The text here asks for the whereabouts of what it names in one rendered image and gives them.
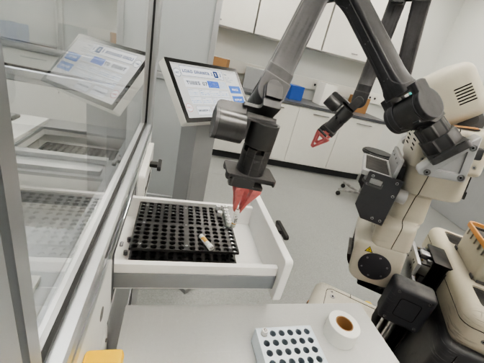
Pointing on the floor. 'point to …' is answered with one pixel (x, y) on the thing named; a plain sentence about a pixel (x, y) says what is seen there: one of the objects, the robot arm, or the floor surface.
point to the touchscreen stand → (192, 165)
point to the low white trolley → (235, 332)
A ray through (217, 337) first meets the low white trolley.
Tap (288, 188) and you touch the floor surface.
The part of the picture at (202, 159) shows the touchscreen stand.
